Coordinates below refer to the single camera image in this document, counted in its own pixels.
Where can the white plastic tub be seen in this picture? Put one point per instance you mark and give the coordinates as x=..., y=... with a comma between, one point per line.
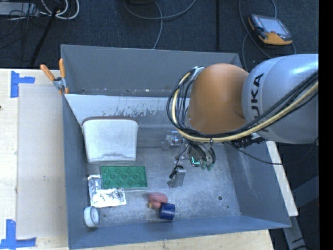
x=110, y=139

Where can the grey metal bin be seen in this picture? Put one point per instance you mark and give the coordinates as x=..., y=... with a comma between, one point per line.
x=156, y=72

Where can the blue cup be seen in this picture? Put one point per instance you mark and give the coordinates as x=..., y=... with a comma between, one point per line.
x=167, y=211

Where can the silver foil packet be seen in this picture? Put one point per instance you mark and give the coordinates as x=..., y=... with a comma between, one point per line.
x=104, y=198

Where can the pale wood board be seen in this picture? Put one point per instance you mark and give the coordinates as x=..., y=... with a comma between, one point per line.
x=41, y=152

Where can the white tape roll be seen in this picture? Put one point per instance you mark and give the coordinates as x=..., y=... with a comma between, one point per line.
x=91, y=216

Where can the dark green flat block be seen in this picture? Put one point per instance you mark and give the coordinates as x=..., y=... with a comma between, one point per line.
x=123, y=177

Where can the pink toy food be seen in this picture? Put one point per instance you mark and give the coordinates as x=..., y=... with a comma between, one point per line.
x=156, y=198

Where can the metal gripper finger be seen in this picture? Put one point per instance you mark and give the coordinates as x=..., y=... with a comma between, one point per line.
x=178, y=177
x=173, y=139

